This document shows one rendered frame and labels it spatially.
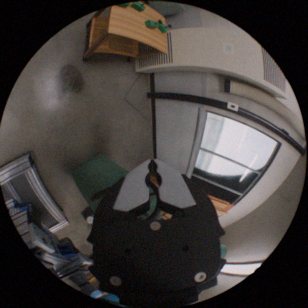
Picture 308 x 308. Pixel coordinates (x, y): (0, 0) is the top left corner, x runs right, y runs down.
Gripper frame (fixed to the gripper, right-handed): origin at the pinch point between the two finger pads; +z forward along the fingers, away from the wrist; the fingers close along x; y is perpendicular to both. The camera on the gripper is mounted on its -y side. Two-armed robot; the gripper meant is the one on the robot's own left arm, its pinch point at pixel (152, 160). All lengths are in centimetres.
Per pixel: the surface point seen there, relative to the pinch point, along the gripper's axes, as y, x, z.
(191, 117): 7, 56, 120
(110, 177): 44, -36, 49
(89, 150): 29, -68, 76
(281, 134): -4, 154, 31
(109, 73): -53, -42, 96
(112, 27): -63, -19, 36
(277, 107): -30, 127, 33
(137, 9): -97, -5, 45
